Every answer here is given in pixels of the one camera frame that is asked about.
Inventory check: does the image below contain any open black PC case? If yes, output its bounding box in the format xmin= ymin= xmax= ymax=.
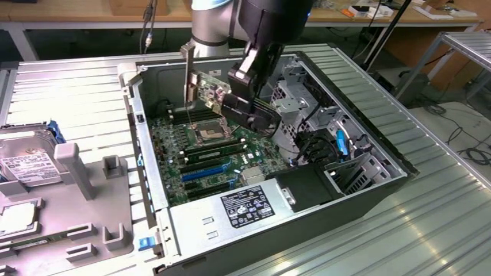
xmin=116 ymin=51 xmax=421 ymax=276

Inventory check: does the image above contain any silver perforated drive cage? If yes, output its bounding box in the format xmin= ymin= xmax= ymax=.
xmin=269 ymin=63 xmax=342 ymax=153

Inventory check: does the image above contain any silver CPU chip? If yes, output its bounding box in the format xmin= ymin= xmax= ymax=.
xmin=0 ymin=202 xmax=39 ymax=234

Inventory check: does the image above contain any silver chipset heatsink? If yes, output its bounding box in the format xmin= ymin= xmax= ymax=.
xmin=239 ymin=168 xmax=267 ymax=185

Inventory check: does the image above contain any brown cardboard box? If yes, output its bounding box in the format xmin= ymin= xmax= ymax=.
xmin=383 ymin=27 xmax=475 ymax=91

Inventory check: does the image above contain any metal slat shelf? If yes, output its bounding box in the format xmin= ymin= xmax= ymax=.
xmin=395 ymin=30 xmax=491 ymax=101

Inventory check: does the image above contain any dangling grey cable with plug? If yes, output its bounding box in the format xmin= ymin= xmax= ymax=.
xmin=142 ymin=0 xmax=159 ymax=55

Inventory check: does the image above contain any white flat box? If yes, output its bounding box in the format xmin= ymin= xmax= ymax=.
xmin=413 ymin=4 xmax=454 ymax=20

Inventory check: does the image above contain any blue wire connector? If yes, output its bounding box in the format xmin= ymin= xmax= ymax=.
xmin=335 ymin=130 xmax=350 ymax=158

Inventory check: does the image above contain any green motherboard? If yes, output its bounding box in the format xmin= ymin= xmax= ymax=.
xmin=147 ymin=103 xmax=293 ymax=204

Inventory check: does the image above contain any long black expansion slot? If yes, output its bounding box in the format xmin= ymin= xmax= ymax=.
xmin=183 ymin=181 xmax=231 ymax=193
xmin=179 ymin=159 xmax=225 ymax=174
xmin=187 ymin=188 xmax=234 ymax=200

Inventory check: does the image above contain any silver optical drive bay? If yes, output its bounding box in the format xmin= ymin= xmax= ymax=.
xmin=325 ymin=108 xmax=407 ymax=196

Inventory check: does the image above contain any green RAM stick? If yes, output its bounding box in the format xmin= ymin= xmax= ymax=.
xmin=0 ymin=231 xmax=70 ymax=251
xmin=186 ymin=143 xmax=247 ymax=162

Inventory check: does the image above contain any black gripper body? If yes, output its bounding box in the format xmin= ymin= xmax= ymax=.
xmin=231 ymin=0 xmax=313 ymax=46

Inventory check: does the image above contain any silver power supply unit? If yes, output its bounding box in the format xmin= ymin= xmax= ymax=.
xmin=167 ymin=178 xmax=298 ymax=257

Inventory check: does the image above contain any green graphics card black fan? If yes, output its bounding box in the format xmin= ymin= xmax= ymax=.
xmin=179 ymin=43 xmax=282 ymax=138

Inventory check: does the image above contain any orange and white box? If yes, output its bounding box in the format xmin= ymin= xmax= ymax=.
xmin=342 ymin=4 xmax=395 ymax=18

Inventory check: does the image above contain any silver hard disk white label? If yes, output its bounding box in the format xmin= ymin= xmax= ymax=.
xmin=0 ymin=126 xmax=63 ymax=188

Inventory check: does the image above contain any CPU socket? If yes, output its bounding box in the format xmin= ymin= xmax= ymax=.
xmin=191 ymin=120 xmax=234 ymax=145

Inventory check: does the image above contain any black floor cable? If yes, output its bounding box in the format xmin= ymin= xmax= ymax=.
xmin=422 ymin=103 xmax=491 ymax=167

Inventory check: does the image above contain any wooden desk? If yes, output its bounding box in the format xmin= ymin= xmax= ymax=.
xmin=0 ymin=0 xmax=481 ymax=29

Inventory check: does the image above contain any grey parts rack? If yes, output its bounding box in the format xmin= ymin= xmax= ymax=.
xmin=0 ymin=142 xmax=137 ymax=276

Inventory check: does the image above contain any blue disk caddy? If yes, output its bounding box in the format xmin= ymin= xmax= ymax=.
xmin=43 ymin=120 xmax=70 ymax=144

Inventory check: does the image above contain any black tripod pole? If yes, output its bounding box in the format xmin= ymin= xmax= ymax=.
xmin=362 ymin=0 xmax=415 ymax=68

